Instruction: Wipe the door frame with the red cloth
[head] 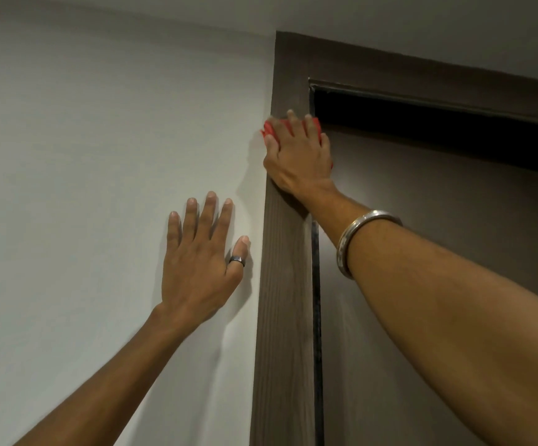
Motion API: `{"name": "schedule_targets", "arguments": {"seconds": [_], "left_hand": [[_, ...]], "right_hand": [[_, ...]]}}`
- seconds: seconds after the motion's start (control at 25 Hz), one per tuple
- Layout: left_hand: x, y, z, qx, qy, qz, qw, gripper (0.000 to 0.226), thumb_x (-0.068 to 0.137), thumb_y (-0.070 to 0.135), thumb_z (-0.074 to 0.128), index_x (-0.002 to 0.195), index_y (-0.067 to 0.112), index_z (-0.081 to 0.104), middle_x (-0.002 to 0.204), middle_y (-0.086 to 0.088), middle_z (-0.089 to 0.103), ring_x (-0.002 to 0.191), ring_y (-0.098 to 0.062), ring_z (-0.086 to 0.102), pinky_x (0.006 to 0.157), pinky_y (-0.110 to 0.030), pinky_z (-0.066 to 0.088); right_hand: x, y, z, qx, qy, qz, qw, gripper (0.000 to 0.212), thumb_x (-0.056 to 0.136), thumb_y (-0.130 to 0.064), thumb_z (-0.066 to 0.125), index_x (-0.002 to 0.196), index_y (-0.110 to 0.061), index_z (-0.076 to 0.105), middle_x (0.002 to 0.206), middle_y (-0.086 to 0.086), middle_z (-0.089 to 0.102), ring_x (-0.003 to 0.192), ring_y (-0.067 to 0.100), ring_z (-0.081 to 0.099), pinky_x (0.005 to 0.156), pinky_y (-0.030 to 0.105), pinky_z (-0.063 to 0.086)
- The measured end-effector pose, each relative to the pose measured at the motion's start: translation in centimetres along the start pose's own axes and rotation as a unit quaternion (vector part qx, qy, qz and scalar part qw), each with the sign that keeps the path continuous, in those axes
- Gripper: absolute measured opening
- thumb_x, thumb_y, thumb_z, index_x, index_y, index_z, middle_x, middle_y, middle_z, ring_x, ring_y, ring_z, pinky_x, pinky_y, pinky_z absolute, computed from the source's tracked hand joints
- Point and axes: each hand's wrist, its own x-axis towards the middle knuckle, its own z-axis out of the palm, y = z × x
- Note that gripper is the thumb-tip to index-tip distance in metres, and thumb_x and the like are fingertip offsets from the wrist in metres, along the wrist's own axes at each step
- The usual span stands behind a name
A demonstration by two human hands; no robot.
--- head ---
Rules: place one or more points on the person's left hand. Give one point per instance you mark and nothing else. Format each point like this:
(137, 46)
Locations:
(194, 278)

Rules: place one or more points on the person's right hand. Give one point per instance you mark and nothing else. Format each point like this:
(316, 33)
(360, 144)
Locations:
(299, 162)

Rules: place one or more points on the person's right thumb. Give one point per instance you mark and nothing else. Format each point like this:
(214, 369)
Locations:
(270, 150)

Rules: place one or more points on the person's left middle finger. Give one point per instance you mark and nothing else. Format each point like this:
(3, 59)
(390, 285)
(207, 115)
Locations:
(206, 215)

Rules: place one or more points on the person's right little finger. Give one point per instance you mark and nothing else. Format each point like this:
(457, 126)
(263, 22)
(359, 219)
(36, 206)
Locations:
(326, 144)

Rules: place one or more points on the person's left thumb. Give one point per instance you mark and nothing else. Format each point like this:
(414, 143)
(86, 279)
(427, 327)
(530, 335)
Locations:
(238, 255)

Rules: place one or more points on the person's left little finger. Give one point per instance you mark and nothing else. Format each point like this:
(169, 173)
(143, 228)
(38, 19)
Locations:
(173, 232)

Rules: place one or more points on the person's right middle finger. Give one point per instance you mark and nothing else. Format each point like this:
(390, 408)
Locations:
(296, 125)

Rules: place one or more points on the red cleaning cloth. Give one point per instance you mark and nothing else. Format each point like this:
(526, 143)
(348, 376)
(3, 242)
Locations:
(267, 128)

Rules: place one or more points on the person's left forearm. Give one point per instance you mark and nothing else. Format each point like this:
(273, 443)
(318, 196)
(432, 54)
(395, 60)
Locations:
(111, 390)

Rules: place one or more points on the person's right forearm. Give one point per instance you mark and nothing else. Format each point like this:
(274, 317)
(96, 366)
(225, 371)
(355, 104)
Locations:
(445, 320)

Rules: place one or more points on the brown door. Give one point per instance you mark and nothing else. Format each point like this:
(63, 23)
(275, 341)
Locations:
(436, 195)

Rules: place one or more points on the brown wooden door frame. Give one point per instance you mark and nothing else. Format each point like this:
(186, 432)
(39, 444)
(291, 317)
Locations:
(282, 297)

